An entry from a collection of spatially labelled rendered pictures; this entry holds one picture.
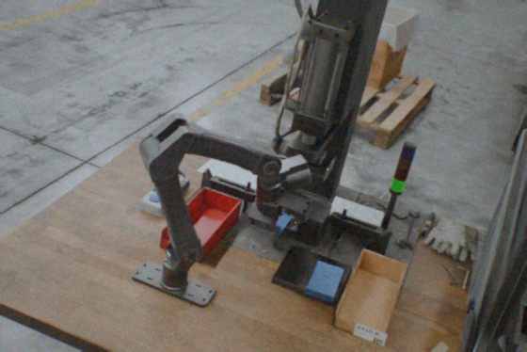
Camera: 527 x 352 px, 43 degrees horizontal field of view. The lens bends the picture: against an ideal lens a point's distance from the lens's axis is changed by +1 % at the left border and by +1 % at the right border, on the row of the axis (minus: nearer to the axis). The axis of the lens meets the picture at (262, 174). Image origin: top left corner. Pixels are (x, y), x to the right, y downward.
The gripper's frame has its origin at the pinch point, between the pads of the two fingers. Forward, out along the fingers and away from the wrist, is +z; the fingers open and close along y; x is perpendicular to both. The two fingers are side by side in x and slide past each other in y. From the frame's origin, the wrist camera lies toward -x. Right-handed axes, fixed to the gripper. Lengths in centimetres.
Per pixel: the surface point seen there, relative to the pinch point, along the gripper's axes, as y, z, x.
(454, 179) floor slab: 196, 203, -49
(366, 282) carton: 1.1, 12.1, -28.0
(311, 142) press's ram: 23.1, -8.5, -2.6
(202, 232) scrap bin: -3.4, 10.8, 17.5
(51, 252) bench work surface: -30, 0, 45
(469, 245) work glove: 32, 25, -51
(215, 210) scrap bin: 7.1, 15.8, 19.0
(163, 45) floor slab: 257, 236, 203
